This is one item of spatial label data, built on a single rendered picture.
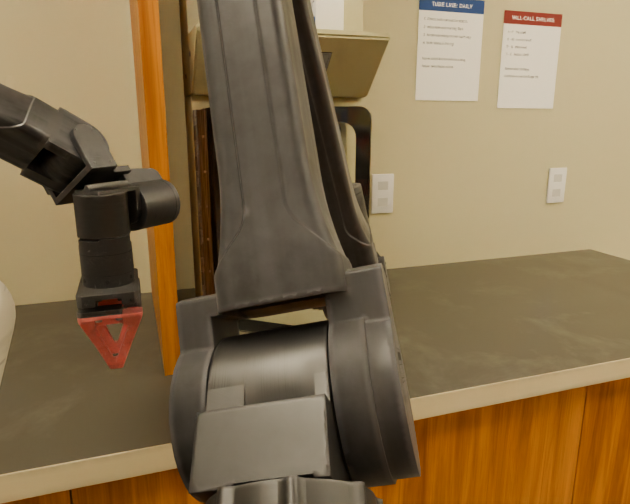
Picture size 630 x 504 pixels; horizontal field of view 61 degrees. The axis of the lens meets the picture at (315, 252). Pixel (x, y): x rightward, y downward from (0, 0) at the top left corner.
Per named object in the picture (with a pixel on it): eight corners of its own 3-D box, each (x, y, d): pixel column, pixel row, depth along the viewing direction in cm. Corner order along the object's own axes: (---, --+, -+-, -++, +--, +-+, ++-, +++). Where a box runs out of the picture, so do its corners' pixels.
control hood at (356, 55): (189, 95, 92) (186, 32, 90) (362, 97, 102) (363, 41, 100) (198, 92, 81) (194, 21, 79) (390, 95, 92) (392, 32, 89)
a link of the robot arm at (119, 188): (59, 184, 58) (96, 187, 56) (109, 178, 64) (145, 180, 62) (67, 246, 60) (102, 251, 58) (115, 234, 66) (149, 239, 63)
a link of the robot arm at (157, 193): (30, 167, 62) (67, 124, 57) (109, 160, 72) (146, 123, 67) (80, 256, 61) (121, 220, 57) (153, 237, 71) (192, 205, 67)
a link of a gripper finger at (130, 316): (145, 347, 68) (139, 277, 66) (147, 372, 62) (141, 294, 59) (88, 355, 66) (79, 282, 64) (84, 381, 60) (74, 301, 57)
